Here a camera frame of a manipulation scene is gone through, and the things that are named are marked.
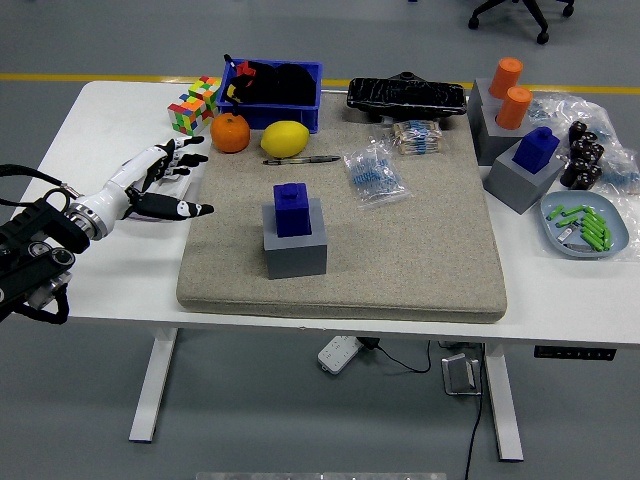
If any clear plastic parts bag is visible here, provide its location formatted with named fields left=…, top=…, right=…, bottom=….
left=597, top=147, right=640, bottom=196
left=527, top=92, right=614, bottom=141

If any black plug with cable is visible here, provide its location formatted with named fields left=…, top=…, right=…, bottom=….
left=359, top=337, right=432, bottom=375

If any blue-grey shallow dish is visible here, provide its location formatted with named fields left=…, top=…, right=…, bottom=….
left=539, top=191, right=630, bottom=260

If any large grey block holder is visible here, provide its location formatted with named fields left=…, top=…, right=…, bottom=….
left=466, top=77, right=534, bottom=166

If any clear bag of blue resistors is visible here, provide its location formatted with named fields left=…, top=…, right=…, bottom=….
left=342, top=139, right=414, bottom=210

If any white power strip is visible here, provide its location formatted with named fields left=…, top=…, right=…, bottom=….
left=317, top=334, right=365, bottom=375

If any white table leg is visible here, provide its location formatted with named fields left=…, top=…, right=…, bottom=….
left=482, top=342, right=525, bottom=462
left=128, top=327, right=179, bottom=444

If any black floor cable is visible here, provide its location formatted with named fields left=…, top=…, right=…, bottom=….
left=462, top=344, right=486, bottom=480

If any black office chair base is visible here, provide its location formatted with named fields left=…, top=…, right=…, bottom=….
left=468, top=0, right=576, bottom=45

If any orange cylinder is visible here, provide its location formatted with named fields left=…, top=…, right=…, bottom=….
left=495, top=85, right=534, bottom=131
left=488, top=56, right=524, bottom=100

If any colourful puzzle cube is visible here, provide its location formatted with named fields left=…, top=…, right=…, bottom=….
left=188, top=75, right=222, bottom=119
left=167, top=95, right=215, bottom=137

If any silver metal stand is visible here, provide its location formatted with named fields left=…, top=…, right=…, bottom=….
left=440, top=352, right=482, bottom=397

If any black grey pen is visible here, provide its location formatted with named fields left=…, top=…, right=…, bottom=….
left=262, top=154, right=342, bottom=166

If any blue plastic bin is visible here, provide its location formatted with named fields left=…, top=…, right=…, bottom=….
left=215, top=59, right=324, bottom=134

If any white wall plate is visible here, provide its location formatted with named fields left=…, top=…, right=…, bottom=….
left=144, top=172, right=195, bottom=204

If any grey square seal holder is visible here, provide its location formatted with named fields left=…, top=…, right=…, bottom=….
left=482, top=138, right=566, bottom=215
left=261, top=198, right=329, bottom=280

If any orange fruit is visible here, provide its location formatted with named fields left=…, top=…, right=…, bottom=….
left=209, top=112, right=251, bottom=154

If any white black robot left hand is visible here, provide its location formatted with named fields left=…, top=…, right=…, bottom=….
left=74, top=135, right=215, bottom=236

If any black rear-view mirror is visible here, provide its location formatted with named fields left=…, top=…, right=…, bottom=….
left=346, top=71, right=468, bottom=124

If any black table control panel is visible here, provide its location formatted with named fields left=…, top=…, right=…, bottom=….
left=533, top=345, right=618, bottom=361

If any taped resistor bundle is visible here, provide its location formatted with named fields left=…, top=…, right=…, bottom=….
left=389, top=119, right=444, bottom=156

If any blue seal stamp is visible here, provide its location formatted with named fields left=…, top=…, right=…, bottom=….
left=273, top=182, right=312, bottom=238
left=511, top=126, right=560, bottom=175

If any grey-brown fabric mat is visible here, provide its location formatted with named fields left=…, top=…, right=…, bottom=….
left=176, top=92, right=508, bottom=324

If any yellow lemon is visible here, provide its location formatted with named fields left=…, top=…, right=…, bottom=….
left=260, top=120, right=311, bottom=159

